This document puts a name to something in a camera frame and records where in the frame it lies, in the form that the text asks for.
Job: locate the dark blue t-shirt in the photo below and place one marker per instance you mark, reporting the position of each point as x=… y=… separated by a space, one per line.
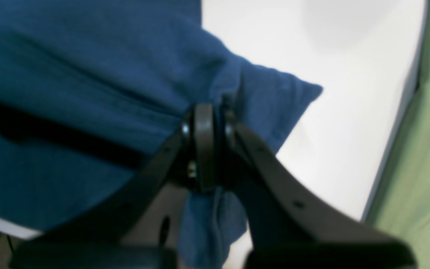
x=124 y=70

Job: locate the grey-green fabric curtain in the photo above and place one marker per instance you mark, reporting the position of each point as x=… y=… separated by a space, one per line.
x=401 y=206

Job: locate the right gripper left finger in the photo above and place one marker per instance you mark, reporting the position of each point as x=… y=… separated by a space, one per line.
x=93 y=239

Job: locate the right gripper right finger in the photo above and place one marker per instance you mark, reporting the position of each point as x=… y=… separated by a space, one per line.
x=291 y=228

